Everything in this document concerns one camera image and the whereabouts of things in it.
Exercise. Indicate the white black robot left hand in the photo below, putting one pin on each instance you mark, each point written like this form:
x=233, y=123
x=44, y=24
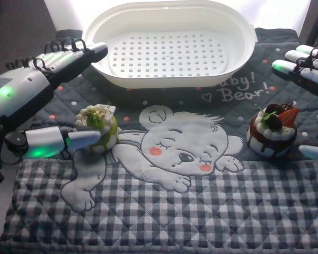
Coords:
x=18, y=90

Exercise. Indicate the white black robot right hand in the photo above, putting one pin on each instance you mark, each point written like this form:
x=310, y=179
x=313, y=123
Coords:
x=312, y=71

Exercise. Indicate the chocolate strawberry toy cake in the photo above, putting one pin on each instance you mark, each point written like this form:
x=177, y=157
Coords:
x=271, y=137

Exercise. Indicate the green cream toy cake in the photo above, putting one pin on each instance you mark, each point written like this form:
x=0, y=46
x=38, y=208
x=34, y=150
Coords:
x=107, y=128

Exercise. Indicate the white oval perforated basket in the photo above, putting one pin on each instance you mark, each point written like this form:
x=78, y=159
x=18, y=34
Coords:
x=169, y=53

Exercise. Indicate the grey bear print quilt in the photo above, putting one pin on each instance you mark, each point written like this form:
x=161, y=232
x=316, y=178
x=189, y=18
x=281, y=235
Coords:
x=159, y=206

